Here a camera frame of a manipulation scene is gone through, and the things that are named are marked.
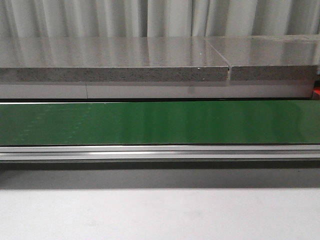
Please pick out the grey stone counter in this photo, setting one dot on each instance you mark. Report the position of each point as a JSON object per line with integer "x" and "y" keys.
{"x": 217, "y": 67}

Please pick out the green conveyor belt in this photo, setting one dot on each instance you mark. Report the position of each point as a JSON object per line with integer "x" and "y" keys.
{"x": 161, "y": 122}

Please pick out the red plate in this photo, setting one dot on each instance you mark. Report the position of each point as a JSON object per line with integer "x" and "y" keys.
{"x": 316, "y": 93}

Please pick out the white pleated curtain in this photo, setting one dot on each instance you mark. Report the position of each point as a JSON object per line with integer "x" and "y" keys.
{"x": 158, "y": 18}

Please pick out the aluminium conveyor frame rail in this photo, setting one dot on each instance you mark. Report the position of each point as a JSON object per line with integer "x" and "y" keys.
{"x": 159, "y": 153}

